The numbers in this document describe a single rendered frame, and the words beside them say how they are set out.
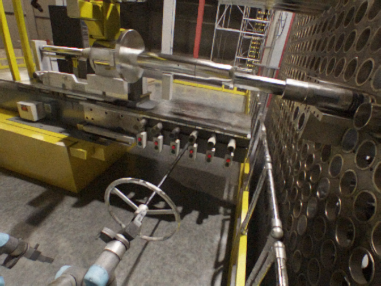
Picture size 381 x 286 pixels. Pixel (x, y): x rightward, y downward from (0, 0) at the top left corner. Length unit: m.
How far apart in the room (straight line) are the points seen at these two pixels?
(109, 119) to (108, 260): 1.62
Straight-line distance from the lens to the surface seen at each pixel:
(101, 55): 1.76
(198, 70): 1.45
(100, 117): 2.26
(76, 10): 1.64
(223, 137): 1.76
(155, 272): 1.78
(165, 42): 8.85
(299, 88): 1.79
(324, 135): 2.22
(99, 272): 0.80
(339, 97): 1.89
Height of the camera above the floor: 1.58
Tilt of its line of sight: 29 degrees down
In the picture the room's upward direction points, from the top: 9 degrees clockwise
